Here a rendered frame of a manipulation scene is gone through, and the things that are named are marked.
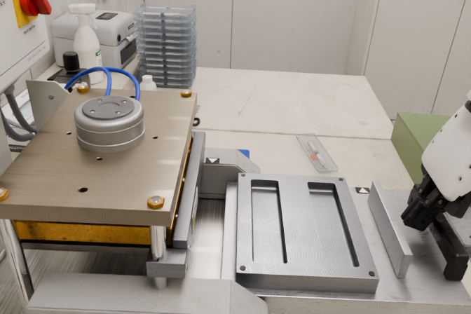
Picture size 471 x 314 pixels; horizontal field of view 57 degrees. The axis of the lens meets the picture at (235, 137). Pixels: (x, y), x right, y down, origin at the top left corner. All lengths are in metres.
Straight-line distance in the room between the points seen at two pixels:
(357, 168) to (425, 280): 0.62
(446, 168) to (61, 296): 0.46
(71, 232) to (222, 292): 0.17
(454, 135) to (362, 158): 0.66
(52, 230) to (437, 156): 0.46
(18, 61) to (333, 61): 2.76
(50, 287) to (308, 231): 0.31
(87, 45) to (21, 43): 0.84
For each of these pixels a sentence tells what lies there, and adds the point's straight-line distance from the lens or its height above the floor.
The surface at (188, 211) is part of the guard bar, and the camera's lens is 0.50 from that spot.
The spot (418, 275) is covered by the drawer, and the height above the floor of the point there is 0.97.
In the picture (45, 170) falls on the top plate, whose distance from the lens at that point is 0.50.
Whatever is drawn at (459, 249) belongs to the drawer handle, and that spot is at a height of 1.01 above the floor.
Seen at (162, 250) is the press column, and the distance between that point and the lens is 0.46.
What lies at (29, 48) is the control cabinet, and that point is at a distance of 0.64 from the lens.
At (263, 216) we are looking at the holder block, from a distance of 0.62.
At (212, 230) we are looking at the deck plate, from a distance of 0.66.
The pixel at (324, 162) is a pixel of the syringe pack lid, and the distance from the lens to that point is 1.14.
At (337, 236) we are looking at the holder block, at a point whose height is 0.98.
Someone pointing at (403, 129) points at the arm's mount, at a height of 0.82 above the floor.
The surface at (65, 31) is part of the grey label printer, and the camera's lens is 1.60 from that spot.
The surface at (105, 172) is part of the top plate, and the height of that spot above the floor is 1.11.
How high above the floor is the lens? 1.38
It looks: 30 degrees down
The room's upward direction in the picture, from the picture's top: 3 degrees clockwise
